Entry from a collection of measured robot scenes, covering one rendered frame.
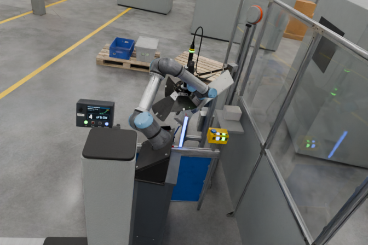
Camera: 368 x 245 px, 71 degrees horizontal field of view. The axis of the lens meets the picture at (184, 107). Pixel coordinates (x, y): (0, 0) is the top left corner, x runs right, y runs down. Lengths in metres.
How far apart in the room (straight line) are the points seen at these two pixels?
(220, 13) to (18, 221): 6.57
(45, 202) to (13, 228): 0.32
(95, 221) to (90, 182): 0.07
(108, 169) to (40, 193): 2.85
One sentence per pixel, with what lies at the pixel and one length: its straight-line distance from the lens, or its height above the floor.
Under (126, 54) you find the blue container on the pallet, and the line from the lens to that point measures 5.32.
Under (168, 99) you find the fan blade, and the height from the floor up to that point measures 1.08.
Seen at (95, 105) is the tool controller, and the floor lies 1.25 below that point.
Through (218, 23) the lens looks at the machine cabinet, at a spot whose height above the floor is 0.49.
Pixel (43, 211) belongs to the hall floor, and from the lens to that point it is 2.96.
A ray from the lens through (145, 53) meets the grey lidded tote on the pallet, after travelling 5.24.
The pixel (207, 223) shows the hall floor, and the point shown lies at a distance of 2.89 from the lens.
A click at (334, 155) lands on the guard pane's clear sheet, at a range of 1.67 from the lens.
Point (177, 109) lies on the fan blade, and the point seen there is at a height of 1.17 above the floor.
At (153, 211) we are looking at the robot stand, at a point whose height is 0.63.
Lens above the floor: 2.38
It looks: 33 degrees down
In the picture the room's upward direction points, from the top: 11 degrees clockwise
